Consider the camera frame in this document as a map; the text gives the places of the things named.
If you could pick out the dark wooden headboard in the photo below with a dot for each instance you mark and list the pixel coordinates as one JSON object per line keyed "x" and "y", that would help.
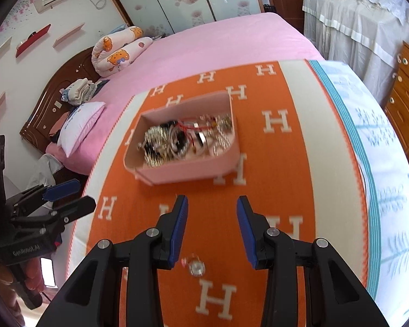
{"x": 44, "y": 109}

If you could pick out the folded beige clothes stack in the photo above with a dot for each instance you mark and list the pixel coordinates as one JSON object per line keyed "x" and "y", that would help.
{"x": 78, "y": 92}

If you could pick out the white lace furniture cover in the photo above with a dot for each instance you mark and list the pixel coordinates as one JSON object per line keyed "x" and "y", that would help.
{"x": 358, "y": 24}

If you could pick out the white pillow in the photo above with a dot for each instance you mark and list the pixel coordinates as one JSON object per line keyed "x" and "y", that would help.
{"x": 81, "y": 126}

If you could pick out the white teal leaf tablecloth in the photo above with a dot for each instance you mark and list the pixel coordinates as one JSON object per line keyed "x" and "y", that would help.
{"x": 381, "y": 184}

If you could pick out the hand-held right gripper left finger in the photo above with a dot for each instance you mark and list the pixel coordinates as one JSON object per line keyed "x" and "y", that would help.
{"x": 177, "y": 231}

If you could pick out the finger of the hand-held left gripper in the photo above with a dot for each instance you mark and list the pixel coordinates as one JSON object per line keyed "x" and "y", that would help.
{"x": 61, "y": 188}
{"x": 76, "y": 207}

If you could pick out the red wall shelf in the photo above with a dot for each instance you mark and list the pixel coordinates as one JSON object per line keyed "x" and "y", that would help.
{"x": 32, "y": 41}

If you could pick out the pink bed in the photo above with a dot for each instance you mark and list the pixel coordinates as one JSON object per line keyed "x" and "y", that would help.
{"x": 204, "y": 51}

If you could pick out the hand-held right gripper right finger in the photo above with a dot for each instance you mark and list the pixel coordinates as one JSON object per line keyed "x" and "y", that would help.
{"x": 247, "y": 231}

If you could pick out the orange letter print blanket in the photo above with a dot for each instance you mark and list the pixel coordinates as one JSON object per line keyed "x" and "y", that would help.
{"x": 286, "y": 177}

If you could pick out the orange wooden cabinet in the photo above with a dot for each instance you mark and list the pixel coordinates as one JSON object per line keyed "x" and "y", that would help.
{"x": 407, "y": 102}

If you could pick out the person's left hand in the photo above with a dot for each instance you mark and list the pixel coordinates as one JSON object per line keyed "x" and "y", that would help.
{"x": 33, "y": 276}

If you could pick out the pink jewelry box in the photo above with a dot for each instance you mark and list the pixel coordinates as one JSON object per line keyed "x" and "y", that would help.
{"x": 187, "y": 170}

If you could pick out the crumpled white cloth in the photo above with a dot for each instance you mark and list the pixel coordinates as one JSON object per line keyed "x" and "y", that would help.
{"x": 47, "y": 172}

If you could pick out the bear print rolled quilt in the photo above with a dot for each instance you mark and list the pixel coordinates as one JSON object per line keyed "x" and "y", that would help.
{"x": 119, "y": 52}

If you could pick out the white bangle with flower charm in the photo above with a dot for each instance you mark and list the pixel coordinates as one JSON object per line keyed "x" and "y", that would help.
{"x": 200, "y": 141}

